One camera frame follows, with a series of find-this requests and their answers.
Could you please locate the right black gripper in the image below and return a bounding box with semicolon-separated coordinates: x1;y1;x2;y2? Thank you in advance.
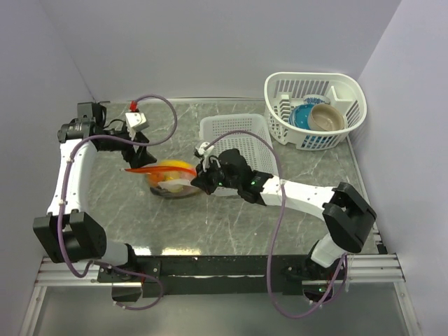
190;156;241;196

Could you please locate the clear zip top bag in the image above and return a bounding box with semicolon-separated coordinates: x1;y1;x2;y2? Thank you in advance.
122;163;196;189

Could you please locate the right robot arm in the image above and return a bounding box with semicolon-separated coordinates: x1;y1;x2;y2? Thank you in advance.
191;146;377;279

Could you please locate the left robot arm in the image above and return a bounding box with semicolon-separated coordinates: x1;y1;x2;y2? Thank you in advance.
33;102;157;281

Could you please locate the white rectangular perforated basket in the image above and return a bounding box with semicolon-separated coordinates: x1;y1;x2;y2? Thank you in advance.
199;113;278;175

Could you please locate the white round dish rack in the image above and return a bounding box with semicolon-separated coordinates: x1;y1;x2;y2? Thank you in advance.
264;72;367;151

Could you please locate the beige bowl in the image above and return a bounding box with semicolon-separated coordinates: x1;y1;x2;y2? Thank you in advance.
308;104;345;132

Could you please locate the blue white patterned plate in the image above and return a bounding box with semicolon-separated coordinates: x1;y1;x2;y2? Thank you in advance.
303;94;330;105

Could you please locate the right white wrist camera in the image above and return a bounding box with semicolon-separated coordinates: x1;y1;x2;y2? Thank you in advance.
194;141;214;159

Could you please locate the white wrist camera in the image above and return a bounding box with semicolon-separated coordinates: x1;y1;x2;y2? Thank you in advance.
194;141;214;159
125;112;149;132

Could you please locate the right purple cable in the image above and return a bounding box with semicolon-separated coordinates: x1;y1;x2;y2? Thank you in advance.
201;129;351;319

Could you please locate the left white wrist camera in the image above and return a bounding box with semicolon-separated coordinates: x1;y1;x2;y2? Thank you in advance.
125;112;149;132

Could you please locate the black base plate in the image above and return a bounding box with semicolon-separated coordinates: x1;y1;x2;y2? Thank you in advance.
97;255;347;302

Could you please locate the aluminium rail frame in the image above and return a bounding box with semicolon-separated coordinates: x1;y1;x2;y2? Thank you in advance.
20;254;421;335

